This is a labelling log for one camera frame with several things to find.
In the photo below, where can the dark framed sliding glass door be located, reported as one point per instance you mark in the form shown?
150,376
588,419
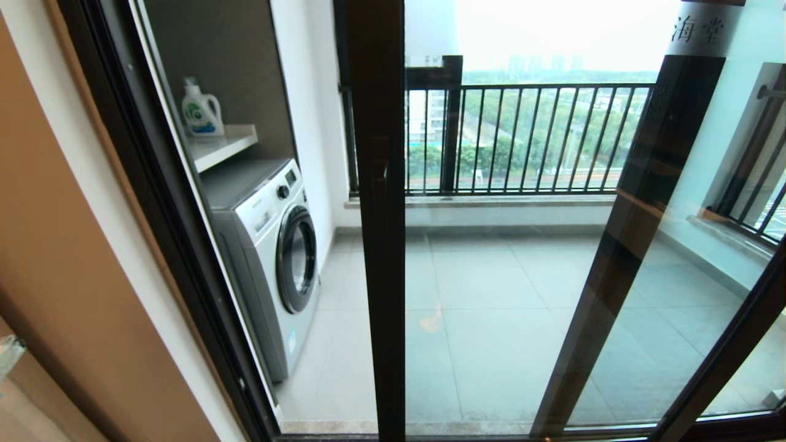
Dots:
377,123

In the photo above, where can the grey stone window sill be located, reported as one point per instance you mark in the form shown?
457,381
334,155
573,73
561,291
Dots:
724,230
509,201

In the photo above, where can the white front-load washing machine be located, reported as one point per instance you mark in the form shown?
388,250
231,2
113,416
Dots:
270,245

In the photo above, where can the white shelf board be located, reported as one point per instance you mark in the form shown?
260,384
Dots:
221,147

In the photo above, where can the black metal balcony railing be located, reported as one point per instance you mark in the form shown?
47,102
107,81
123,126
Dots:
743,178
552,86

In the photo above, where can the white detergent bottle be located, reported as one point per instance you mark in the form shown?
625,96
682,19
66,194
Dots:
201,113

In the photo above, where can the brown cabinet back panel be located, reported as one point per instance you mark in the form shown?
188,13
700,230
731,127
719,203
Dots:
233,61

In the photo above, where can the dark framed glass door panel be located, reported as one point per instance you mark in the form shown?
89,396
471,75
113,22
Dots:
651,172

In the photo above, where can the black window frame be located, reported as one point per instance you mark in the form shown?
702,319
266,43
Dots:
451,123

